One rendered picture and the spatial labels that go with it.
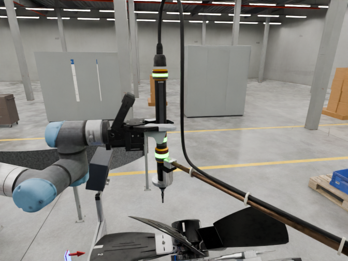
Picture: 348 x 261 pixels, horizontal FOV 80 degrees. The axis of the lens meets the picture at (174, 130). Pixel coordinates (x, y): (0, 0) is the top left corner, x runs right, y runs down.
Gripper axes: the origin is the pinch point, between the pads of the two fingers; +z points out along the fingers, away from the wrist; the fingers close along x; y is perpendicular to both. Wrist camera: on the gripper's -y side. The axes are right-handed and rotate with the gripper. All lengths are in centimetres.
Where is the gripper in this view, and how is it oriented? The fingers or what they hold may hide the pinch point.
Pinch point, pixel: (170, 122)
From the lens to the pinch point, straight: 64.0
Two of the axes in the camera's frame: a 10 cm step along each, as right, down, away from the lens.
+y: 0.0, 9.5, 3.2
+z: 9.9, -0.4, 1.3
